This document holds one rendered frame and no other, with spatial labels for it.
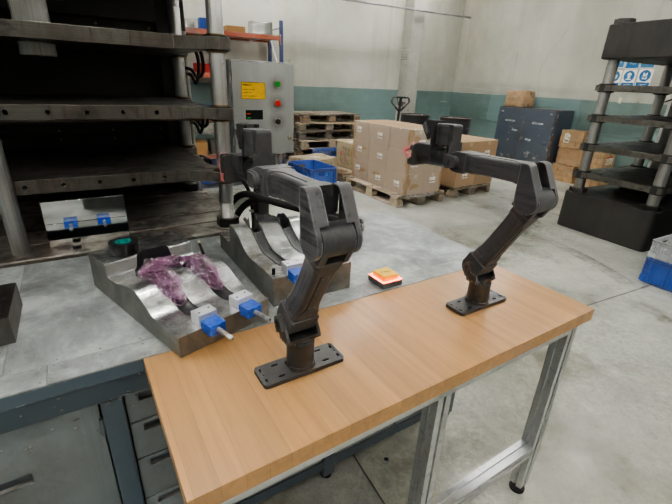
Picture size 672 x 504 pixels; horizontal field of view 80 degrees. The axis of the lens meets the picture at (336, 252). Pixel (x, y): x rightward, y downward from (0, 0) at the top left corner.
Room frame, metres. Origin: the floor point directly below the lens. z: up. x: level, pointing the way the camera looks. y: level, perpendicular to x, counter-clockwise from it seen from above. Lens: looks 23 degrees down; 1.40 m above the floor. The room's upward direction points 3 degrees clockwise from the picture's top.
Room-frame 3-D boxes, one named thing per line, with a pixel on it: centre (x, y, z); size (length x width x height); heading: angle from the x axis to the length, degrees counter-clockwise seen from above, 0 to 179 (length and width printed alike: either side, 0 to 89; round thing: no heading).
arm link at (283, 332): (0.75, 0.08, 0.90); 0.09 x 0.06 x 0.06; 123
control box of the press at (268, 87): (1.98, 0.39, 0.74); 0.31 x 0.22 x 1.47; 123
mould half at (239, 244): (1.28, 0.20, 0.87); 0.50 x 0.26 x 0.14; 33
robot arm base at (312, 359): (0.75, 0.07, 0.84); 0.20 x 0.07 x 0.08; 123
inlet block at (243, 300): (0.89, 0.20, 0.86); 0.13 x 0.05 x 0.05; 50
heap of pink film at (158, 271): (1.02, 0.44, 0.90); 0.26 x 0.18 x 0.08; 50
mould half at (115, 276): (1.01, 0.45, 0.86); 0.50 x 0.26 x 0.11; 50
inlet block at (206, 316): (0.80, 0.27, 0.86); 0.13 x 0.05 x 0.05; 50
